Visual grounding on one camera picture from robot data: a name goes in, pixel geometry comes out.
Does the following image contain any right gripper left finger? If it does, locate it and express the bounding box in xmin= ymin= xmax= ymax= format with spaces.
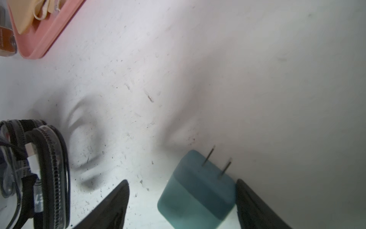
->
xmin=75 ymin=180 xmax=130 ymax=229

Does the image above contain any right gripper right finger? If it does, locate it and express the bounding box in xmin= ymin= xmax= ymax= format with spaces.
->
xmin=236 ymin=179 xmax=291 ymax=229

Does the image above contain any clear pouch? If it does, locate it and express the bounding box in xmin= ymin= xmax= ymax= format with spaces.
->
xmin=1 ymin=119 xmax=71 ymax=229

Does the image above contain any pink tray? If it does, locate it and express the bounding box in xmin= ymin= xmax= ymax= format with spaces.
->
xmin=7 ymin=0 xmax=83 ymax=60

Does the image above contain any orange pepper spice jar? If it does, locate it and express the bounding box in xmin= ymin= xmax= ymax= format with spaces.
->
xmin=1 ymin=6 xmax=17 ymax=57

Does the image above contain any yellow folded napkin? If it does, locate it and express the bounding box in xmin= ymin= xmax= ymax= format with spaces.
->
xmin=7 ymin=0 xmax=66 ymax=34

